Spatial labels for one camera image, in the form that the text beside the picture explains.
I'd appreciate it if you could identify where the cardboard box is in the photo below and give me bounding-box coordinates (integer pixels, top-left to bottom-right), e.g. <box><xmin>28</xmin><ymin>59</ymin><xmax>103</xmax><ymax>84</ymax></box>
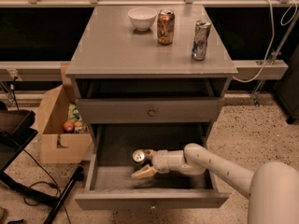
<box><xmin>36</xmin><ymin>63</ymin><xmax>93</xmax><ymax>164</ymax></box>

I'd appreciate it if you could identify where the green soda can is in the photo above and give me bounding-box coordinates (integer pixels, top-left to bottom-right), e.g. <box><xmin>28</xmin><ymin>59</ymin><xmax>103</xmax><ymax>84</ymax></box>
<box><xmin>132</xmin><ymin>149</ymin><xmax>148</xmax><ymax>171</ymax></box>

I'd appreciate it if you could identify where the blue silver crumpled can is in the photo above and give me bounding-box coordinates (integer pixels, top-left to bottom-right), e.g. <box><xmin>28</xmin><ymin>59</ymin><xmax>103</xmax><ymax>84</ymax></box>
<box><xmin>192</xmin><ymin>20</ymin><xmax>211</xmax><ymax>61</ymax></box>

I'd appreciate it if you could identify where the black stand base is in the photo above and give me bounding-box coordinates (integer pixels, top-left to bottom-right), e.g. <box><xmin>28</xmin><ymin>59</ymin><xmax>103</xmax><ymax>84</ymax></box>
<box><xmin>0</xmin><ymin>100</ymin><xmax>85</xmax><ymax>224</ymax></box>

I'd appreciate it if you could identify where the white cable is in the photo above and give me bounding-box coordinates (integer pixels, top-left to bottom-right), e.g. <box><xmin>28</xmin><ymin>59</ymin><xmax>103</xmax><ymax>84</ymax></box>
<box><xmin>232</xmin><ymin>0</ymin><xmax>299</xmax><ymax>84</ymax></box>

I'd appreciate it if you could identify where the red apple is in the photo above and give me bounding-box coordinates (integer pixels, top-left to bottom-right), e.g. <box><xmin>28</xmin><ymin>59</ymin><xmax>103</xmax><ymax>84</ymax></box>
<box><xmin>63</xmin><ymin>120</ymin><xmax>75</xmax><ymax>133</ymax></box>

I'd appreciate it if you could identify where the open middle drawer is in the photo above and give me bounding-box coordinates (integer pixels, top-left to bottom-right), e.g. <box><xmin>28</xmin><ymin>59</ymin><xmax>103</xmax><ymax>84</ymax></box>
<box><xmin>75</xmin><ymin>123</ymin><xmax>229</xmax><ymax>210</ymax></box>

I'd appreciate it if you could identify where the closed top drawer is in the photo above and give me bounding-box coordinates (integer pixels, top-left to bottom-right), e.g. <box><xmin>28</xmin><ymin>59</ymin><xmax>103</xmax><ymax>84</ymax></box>
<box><xmin>77</xmin><ymin>97</ymin><xmax>224</xmax><ymax>124</ymax></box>

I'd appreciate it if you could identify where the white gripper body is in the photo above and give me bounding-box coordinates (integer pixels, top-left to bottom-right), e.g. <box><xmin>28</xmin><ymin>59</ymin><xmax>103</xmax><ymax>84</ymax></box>
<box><xmin>151</xmin><ymin>150</ymin><xmax>187</xmax><ymax>174</ymax></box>

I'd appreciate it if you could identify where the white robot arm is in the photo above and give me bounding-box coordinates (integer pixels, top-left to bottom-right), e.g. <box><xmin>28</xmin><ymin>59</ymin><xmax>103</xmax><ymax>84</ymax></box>
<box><xmin>132</xmin><ymin>143</ymin><xmax>299</xmax><ymax>224</ymax></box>

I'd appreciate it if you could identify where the white ceramic bowl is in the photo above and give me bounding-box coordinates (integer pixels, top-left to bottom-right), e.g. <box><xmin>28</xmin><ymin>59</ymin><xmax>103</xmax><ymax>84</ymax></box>
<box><xmin>127</xmin><ymin>7</ymin><xmax>157</xmax><ymax>31</ymax></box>

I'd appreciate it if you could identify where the orange crumpled soda can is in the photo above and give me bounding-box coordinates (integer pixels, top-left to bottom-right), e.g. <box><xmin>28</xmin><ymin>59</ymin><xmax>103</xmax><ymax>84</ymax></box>
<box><xmin>157</xmin><ymin>8</ymin><xmax>175</xmax><ymax>45</ymax></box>

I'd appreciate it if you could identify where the black floor cable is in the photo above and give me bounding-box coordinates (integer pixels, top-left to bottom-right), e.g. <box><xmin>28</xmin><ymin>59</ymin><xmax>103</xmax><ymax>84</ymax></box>
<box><xmin>12</xmin><ymin>140</ymin><xmax>73</xmax><ymax>224</ymax></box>

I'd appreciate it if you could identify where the grey wooden cabinet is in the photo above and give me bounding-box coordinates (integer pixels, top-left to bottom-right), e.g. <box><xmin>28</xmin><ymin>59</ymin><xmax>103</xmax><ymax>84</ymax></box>
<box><xmin>66</xmin><ymin>5</ymin><xmax>237</xmax><ymax>141</ymax></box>

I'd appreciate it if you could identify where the green snack bag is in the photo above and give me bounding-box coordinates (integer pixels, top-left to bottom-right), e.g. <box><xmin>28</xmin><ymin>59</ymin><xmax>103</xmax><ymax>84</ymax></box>
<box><xmin>67</xmin><ymin>104</ymin><xmax>81</xmax><ymax>122</ymax></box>

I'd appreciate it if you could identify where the round brass drawer knob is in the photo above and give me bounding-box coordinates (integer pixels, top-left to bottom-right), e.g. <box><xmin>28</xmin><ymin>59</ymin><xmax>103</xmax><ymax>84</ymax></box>
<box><xmin>148</xmin><ymin>109</ymin><xmax>156</xmax><ymax>117</ymax></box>

